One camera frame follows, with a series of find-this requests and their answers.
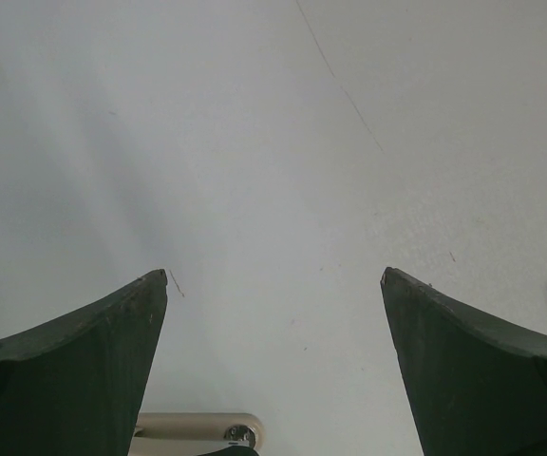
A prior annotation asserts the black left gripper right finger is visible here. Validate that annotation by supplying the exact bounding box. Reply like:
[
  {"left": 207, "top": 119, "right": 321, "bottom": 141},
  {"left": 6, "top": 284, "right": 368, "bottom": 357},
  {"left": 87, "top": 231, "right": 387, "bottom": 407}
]
[{"left": 381, "top": 267, "right": 547, "bottom": 455}]

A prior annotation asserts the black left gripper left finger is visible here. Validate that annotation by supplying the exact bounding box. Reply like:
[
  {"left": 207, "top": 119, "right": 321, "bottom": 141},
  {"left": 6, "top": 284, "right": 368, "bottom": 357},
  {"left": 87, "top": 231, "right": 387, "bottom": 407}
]
[{"left": 0, "top": 270, "right": 167, "bottom": 455}]

